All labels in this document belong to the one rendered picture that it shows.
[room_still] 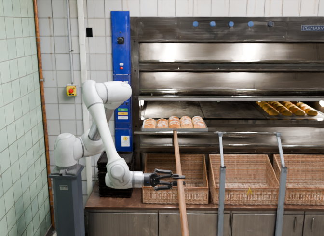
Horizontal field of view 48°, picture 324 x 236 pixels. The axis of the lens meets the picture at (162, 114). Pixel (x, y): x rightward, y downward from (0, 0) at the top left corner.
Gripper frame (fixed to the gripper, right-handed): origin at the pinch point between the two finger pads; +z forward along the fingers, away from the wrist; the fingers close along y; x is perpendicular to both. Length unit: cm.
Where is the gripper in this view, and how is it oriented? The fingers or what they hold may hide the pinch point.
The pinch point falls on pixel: (179, 179)
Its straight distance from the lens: 211.3
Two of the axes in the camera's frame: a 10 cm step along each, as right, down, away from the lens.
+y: -0.1, 9.7, 2.5
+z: 10.0, 0.1, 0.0
